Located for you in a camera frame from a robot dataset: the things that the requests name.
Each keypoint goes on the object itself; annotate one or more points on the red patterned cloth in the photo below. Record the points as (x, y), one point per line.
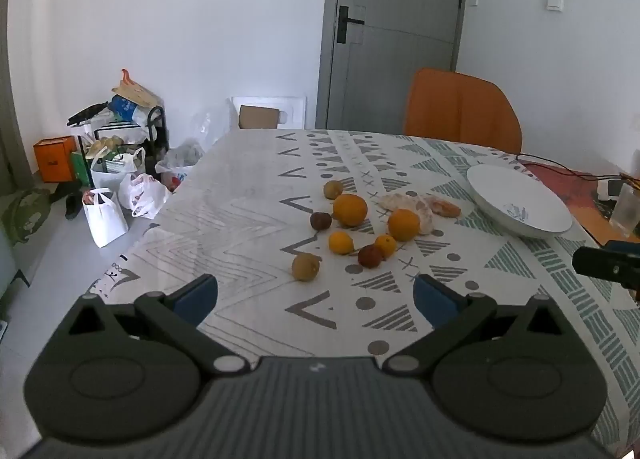
(575, 189)

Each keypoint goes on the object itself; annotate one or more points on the orange box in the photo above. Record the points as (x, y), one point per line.
(54, 159)

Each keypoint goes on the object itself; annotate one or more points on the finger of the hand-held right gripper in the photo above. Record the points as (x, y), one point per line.
(622, 246)
(595, 261)

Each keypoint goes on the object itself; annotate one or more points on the white light switch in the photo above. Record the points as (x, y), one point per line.
(554, 1)

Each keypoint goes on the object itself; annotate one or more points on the orange chair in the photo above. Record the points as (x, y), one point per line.
(460, 109)

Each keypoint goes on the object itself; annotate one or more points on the white ceramic bowl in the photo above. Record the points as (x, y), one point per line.
(517, 201)

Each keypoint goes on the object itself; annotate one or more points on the white foam board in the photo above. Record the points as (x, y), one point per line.
(292, 111)

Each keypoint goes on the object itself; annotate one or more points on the white charger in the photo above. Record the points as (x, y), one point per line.
(610, 189)

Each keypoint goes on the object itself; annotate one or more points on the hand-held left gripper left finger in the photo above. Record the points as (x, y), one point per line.
(197, 296)

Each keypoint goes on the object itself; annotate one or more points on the white bag with green print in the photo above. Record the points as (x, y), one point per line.
(117, 164)

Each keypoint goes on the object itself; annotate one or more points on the small orange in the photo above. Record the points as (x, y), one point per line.
(340, 243)
(386, 244)

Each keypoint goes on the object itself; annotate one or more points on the clear plastic bag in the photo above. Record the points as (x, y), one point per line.
(212, 131)

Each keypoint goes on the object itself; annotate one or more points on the large orange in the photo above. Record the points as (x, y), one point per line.
(403, 225)
(350, 209)

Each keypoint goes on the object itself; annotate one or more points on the brown paper bag orange hook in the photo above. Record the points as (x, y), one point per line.
(135, 91)

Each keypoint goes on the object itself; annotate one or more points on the patterned white tablecloth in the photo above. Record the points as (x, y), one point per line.
(240, 219)

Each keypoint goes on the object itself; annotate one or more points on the white plastic bag red contents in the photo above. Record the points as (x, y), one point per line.
(177, 164)

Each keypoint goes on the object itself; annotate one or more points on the black metal rack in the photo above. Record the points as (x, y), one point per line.
(157, 131)

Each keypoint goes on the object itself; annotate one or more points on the clear glass cup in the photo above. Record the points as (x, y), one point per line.
(626, 213)

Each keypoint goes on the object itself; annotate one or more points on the grey door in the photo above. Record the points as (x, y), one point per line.
(400, 29)

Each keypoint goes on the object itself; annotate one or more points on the grey curtain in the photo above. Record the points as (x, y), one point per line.
(12, 89)

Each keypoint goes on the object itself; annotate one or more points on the black umbrella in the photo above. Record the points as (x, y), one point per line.
(87, 114)

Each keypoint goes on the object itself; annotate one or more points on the dark brown fruit with stem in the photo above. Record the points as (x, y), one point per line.
(320, 221)

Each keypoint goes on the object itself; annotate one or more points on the blue plastic bag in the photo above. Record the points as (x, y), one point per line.
(122, 108)

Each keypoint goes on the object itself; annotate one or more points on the dark red fruit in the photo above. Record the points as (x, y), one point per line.
(370, 257)

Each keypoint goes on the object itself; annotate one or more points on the yellow-brown round fruit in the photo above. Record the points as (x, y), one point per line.
(333, 189)
(305, 267)

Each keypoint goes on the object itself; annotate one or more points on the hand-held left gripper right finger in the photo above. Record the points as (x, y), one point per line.
(430, 298)

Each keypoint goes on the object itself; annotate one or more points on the brown cardboard box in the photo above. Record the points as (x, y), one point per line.
(258, 118)

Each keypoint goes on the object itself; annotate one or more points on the white paper bag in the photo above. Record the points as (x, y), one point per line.
(105, 221)

